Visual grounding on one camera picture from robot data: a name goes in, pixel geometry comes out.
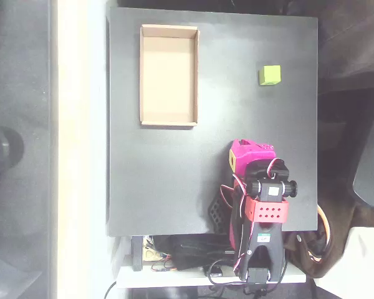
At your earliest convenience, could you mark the white shelf board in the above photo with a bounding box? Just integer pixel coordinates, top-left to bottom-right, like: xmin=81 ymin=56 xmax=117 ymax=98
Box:
xmin=117 ymin=263 xmax=307 ymax=289

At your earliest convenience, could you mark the small black connector box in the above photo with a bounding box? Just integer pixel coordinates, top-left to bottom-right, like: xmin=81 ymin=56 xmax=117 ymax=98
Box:
xmin=204 ymin=265 xmax=224 ymax=278

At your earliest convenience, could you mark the dark brown garment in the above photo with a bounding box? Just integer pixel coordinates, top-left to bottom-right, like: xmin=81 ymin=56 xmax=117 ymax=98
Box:
xmin=317 ymin=9 xmax=374 ymax=94

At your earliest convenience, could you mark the grey office chair part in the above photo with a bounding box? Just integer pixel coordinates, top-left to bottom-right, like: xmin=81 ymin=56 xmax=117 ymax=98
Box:
xmin=347 ymin=93 xmax=374 ymax=208

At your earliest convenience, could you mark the black cable bundle adapter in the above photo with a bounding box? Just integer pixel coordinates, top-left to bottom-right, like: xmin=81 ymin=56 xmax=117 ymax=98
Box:
xmin=170 ymin=235 xmax=237 ymax=271

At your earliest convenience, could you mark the long black cable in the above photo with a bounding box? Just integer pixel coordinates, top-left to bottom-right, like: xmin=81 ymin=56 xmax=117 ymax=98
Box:
xmin=104 ymin=260 xmax=289 ymax=299

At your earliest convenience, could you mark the green cube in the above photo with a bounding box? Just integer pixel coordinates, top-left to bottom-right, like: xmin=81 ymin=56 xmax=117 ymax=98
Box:
xmin=257 ymin=64 xmax=282 ymax=86

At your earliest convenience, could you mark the orange cable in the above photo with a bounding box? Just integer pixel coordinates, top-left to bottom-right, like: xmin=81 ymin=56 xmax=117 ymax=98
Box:
xmin=317 ymin=205 xmax=332 ymax=259

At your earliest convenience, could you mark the cardboard box tray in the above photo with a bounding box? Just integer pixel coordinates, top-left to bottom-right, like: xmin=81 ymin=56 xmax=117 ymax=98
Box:
xmin=139 ymin=24 xmax=200 ymax=127

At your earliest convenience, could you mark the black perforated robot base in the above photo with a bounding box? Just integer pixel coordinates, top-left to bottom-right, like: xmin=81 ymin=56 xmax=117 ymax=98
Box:
xmin=208 ymin=192 xmax=231 ymax=234

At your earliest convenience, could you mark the brown jacket with button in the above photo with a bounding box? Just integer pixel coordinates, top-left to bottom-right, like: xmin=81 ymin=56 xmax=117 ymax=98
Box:
xmin=283 ymin=202 xmax=362 ymax=280

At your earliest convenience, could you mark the beige wooden piece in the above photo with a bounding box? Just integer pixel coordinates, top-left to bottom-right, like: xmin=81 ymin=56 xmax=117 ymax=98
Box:
xmin=143 ymin=245 xmax=161 ymax=262

